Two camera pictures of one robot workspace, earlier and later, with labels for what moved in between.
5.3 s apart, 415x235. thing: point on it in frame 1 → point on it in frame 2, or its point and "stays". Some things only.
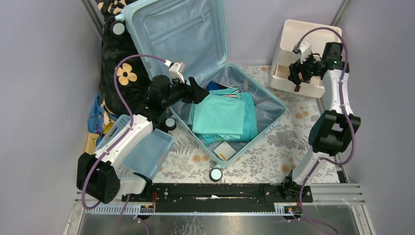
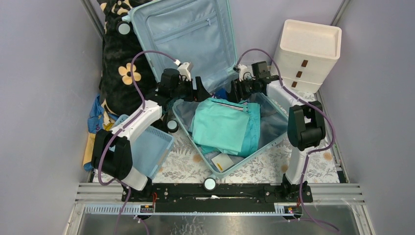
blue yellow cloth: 100,121 stays
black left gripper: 188,91 stays
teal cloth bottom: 249,128 → 252,147
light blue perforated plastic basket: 149,156 stays
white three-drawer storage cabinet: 284,56 stays
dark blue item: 214,85 → 221,93
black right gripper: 296,67 → 237,92
